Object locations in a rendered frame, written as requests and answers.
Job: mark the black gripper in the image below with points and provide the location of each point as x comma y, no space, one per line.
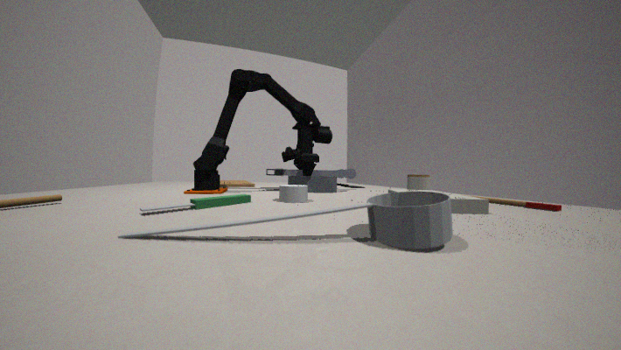
307,158

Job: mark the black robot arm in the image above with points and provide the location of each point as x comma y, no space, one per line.
206,175

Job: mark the grey saucepan with long handle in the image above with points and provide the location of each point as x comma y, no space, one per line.
410,220

